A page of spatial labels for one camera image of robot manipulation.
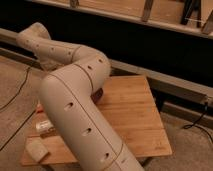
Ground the black cable right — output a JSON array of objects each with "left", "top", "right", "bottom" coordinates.
[{"left": 181, "top": 99, "right": 213, "bottom": 144}]

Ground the black floor cable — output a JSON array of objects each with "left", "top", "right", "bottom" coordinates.
[{"left": 0, "top": 66, "right": 38, "bottom": 152}]

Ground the orange carrot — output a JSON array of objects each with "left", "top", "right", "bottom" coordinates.
[{"left": 36, "top": 104, "right": 43, "bottom": 113}]

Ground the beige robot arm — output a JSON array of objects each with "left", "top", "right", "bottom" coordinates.
[{"left": 16, "top": 22, "right": 144, "bottom": 171}]

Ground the beige sponge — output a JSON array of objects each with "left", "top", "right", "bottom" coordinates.
[{"left": 26, "top": 139, "right": 49, "bottom": 162}]

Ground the clear plastic bottle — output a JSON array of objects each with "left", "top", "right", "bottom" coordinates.
[{"left": 36, "top": 120, "right": 54, "bottom": 135}]

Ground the dark red bowl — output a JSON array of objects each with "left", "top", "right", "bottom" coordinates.
[{"left": 91, "top": 89, "right": 103, "bottom": 103}]

